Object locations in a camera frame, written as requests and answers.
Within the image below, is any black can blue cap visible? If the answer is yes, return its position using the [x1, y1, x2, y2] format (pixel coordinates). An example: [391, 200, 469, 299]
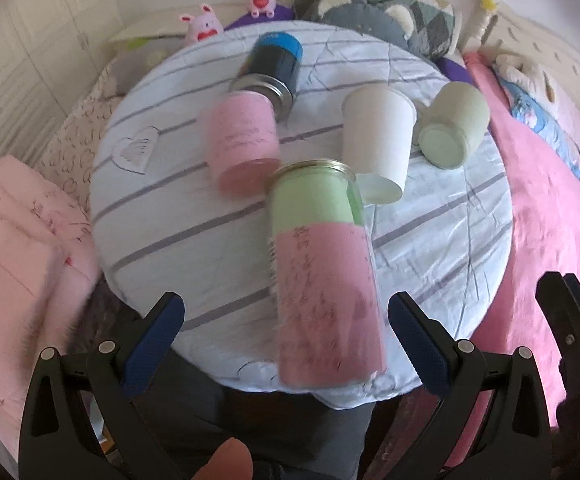
[230, 32, 303, 122]

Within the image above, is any white bedside box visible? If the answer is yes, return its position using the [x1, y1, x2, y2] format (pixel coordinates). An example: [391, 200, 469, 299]
[107, 3, 245, 49]

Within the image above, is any blue cartoon pillow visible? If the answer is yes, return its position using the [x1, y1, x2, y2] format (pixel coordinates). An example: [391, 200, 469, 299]
[497, 76, 580, 181]

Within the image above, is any light pink folded quilt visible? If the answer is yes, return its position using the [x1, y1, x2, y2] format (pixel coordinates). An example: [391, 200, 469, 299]
[0, 155, 101, 456]

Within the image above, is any pink fleece blanket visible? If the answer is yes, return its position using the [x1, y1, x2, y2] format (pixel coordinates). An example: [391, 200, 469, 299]
[369, 52, 580, 476]

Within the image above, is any small pink cup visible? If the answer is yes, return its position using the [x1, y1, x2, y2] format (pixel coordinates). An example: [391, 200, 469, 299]
[200, 90, 281, 197]

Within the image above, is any pink bunny plush front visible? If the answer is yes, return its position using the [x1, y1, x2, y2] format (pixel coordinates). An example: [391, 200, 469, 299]
[178, 3, 224, 47]

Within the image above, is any clear jar green pink paper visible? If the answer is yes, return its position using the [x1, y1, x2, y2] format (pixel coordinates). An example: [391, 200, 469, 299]
[267, 159, 386, 389]

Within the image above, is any cream wardrobe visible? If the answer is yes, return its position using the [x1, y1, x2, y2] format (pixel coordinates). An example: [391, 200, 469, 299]
[0, 0, 124, 165]

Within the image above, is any heart pattern sheet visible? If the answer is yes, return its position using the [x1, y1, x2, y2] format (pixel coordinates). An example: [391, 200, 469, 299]
[34, 60, 122, 214]

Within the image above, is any grey cat plush pillow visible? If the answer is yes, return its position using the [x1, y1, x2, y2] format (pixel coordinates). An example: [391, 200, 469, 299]
[302, 0, 422, 54]

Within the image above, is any white plush toy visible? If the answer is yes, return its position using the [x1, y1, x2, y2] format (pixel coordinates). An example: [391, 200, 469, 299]
[494, 54, 580, 152]

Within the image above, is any white paper cup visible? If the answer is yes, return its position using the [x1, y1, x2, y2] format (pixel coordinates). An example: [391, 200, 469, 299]
[342, 84, 417, 205]

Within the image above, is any pale green ceramic cup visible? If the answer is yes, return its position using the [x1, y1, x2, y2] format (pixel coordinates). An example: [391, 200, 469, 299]
[416, 81, 491, 169]

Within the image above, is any diamond pattern quilted cushion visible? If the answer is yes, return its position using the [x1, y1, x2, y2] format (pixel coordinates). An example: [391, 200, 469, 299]
[292, 0, 460, 64]

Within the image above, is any cream wooden headboard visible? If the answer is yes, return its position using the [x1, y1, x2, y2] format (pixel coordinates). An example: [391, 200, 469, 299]
[458, 0, 580, 108]

